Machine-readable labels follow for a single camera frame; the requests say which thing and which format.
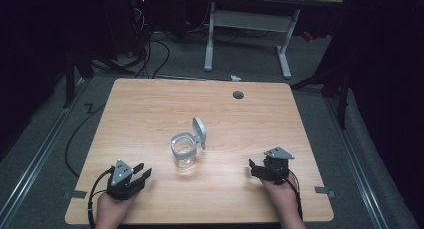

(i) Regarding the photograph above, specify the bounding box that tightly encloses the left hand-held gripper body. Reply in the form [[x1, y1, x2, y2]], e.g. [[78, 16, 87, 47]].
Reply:
[[106, 159, 146, 201]]

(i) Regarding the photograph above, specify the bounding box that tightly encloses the black metal stand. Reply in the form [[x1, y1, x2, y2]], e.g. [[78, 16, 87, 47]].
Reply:
[[62, 47, 95, 109], [289, 67, 352, 130]]

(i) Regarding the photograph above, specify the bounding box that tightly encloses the desk with white metal legs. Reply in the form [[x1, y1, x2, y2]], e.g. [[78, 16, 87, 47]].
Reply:
[[203, 0, 345, 80]]

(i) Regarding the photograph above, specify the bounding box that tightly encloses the clear jar with flip lid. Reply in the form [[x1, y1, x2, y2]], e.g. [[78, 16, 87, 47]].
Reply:
[[170, 116, 208, 169]]

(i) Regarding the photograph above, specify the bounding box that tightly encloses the black floor cable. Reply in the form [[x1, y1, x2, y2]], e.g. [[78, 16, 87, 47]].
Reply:
[[64, 103, 107, 179]]

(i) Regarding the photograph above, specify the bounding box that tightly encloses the grey tape strip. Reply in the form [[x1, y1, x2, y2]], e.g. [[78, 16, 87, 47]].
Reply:
[[63, 189, 88, 200], [314, 186, 336, 199]]

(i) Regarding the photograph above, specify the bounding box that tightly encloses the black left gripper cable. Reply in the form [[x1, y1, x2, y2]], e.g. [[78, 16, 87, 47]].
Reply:
[[87, 167, 116, 229]]

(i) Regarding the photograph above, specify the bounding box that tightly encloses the bundle of black cables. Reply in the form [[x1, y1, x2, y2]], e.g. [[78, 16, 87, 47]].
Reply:
[[128, 0, 171, 80]]

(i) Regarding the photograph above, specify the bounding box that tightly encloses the person's left hand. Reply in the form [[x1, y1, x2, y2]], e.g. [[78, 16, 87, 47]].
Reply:
[[96, 189, 138, 229]]

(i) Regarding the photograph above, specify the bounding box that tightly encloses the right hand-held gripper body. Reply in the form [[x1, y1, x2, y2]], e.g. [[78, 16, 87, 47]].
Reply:
[[261, 146, 296, 185]]

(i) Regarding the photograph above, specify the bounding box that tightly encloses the person's right hand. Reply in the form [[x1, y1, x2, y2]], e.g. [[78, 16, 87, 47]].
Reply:
[[260, 172, 301, 220]]

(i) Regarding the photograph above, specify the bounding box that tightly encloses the metal floor rail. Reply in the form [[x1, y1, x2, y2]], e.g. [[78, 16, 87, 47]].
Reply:
[[324, 96, 392, 229], [0, 78, 88, 227]]

